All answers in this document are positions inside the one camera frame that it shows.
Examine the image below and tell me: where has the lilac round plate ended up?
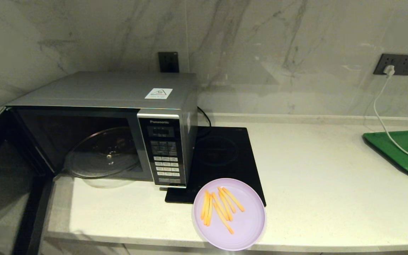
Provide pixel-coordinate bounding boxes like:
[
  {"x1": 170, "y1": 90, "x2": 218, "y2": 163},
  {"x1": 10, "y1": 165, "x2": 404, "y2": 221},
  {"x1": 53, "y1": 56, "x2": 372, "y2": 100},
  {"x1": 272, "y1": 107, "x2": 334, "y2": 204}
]
[{"x1": 193, "y1": 178, "x2": 267, "y2": 251}]

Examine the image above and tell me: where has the silver microwave oven body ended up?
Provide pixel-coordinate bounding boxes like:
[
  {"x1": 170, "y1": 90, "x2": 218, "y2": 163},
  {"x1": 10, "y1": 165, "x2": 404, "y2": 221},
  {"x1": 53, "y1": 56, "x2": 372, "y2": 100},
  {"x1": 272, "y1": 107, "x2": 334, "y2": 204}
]
[{"x1": 5, "y1": 71, "x2": 199, "y2": 189}]

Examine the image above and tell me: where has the black induction cooktop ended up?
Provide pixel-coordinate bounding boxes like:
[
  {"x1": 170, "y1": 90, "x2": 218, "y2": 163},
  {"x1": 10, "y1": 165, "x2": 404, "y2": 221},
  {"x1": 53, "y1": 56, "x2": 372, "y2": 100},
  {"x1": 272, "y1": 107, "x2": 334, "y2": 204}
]
[{"x1": 164, "y1": 126, "x2": 267, "y2": 208}]

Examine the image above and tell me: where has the white warning sticker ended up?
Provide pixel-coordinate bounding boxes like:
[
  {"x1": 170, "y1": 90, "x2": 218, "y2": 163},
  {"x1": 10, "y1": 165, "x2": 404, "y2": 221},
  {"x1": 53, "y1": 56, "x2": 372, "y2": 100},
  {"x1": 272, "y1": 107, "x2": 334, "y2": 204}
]
[{"x1": 144, "y1": 88, "x2": 173, "y2": 100}]

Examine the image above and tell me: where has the long orange french fry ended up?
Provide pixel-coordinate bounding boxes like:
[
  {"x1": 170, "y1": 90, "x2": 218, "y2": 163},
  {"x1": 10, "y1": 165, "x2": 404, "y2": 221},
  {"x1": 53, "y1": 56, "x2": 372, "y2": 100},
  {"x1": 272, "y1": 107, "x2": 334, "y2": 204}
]
[{"x1": 200, "y1": 190, "x2": 210, "y2": 220}]

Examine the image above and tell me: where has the black power cord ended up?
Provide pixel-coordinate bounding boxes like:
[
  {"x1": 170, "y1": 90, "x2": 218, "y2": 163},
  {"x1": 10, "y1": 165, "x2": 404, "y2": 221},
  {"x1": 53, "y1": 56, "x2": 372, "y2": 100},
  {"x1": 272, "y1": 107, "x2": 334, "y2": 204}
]
[{"x1": 197, "y1": 106, "x2": 212, "y2": 138}]

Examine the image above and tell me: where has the black single wall socket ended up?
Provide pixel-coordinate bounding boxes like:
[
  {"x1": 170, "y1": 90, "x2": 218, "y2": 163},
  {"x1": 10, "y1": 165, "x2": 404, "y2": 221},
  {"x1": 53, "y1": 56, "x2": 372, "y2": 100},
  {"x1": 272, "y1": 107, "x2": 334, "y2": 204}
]
[{"x1": 158, "y1": 52, "x2": 180, "y2": 73}]

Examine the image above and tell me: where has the white charger cable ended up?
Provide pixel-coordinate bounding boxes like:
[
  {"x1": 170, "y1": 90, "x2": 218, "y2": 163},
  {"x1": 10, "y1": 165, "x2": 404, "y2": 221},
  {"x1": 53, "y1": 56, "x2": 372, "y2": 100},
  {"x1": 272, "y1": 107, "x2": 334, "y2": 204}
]
[{"x1": 373, "y1": 73, "x2": 408, "y2": 162}]

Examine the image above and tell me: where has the black wide wall socket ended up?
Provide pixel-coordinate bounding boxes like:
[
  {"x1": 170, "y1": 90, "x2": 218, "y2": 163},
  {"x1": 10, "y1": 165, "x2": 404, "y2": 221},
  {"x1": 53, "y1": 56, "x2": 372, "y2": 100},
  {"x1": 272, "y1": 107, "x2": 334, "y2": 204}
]
[{"x1": 373, "y1": 53, "x2": 408, "y2": 76}]

